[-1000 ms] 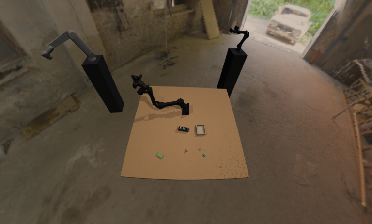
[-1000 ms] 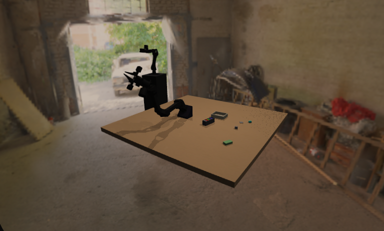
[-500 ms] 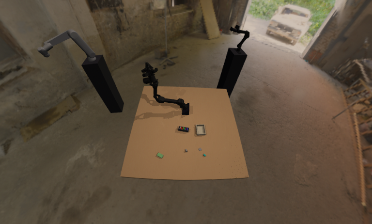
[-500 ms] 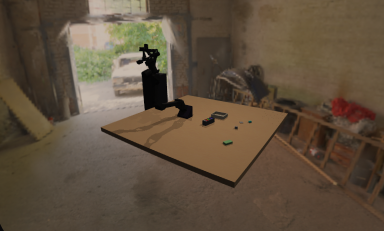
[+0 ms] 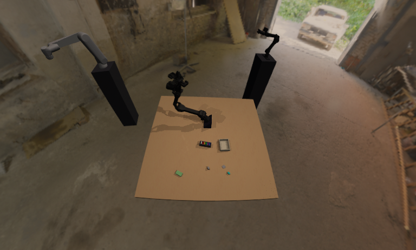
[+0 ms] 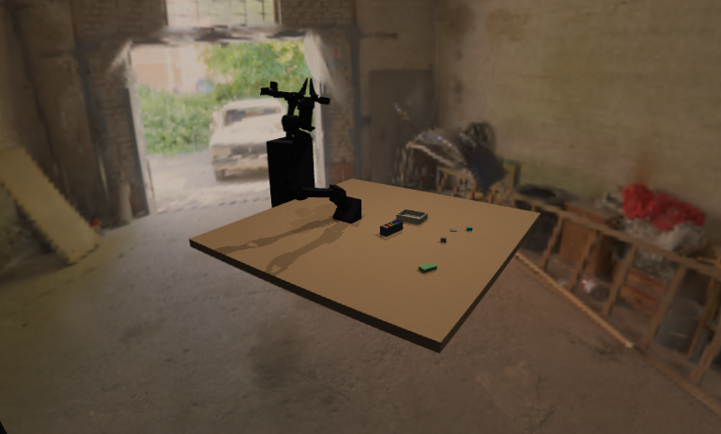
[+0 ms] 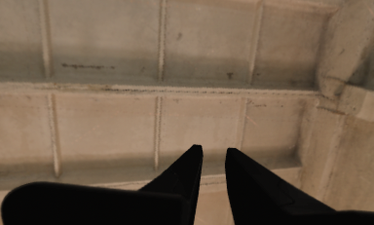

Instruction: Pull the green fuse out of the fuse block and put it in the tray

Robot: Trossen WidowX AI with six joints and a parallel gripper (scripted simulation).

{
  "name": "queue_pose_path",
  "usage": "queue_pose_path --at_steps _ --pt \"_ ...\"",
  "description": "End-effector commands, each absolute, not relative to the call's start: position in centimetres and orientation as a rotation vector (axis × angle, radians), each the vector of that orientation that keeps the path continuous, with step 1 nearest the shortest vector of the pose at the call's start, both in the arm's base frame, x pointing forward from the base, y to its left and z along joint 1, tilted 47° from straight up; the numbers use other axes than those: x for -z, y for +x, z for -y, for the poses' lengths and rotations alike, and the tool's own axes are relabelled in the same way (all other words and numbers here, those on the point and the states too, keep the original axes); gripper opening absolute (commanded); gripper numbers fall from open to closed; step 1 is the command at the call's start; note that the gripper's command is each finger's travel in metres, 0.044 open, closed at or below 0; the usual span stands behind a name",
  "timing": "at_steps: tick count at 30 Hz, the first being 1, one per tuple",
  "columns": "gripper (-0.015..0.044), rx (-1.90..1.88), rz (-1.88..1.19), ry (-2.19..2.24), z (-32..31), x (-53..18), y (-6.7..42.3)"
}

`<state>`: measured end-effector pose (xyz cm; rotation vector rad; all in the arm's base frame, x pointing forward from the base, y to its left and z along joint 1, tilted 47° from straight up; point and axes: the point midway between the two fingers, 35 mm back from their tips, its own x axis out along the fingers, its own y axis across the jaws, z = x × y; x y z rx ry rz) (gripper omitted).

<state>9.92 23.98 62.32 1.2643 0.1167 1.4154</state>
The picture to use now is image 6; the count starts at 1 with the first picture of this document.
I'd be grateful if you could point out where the green flat block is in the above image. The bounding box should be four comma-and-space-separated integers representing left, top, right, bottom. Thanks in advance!
418, 262, 437, 273

